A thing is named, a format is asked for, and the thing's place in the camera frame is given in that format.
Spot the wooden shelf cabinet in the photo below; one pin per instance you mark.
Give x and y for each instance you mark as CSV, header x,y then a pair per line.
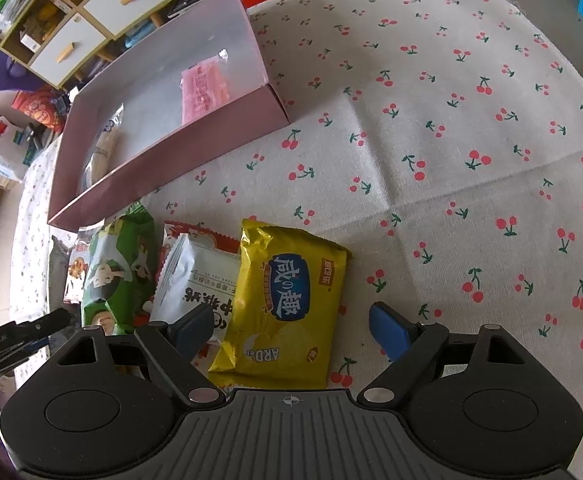
x,y
77,8

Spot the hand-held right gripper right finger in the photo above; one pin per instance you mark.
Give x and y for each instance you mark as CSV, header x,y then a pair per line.
x,y
389,332

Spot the red printed bag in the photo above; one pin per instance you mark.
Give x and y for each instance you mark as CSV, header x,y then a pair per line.
x,y
36,107

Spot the red white snack packet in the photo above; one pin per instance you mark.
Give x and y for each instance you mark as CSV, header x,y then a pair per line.
x,y
191,228

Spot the green snack packet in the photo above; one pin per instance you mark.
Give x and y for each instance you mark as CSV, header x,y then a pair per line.
x,y
116,270

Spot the pink cardboard box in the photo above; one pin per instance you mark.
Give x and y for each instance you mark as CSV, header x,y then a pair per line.
x,y
171,157

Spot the small orange snack packet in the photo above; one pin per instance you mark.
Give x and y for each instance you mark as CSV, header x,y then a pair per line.
x,y
77,270

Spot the pink translucent packet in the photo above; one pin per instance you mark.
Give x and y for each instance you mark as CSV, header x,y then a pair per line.
x,y
204,90

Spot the white silver snack packet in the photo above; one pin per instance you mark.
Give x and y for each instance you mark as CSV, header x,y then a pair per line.
x,y
196,275

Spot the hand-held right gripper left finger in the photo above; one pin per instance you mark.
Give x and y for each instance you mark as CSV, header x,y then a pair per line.
x,y
194,330

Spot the white plastic bag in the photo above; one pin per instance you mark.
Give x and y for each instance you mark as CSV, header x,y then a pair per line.
x,y
8,155

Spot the clear white snack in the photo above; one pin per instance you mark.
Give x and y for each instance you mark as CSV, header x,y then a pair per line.
x,y
105,145

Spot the yellow snack packet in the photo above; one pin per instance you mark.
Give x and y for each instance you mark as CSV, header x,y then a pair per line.
x,y
281,285

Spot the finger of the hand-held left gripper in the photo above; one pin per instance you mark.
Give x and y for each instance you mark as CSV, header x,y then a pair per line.
x,y
46,321
28,349

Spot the cherry print tablecloth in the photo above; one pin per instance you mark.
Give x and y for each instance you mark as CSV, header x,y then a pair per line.
x,y
421,185

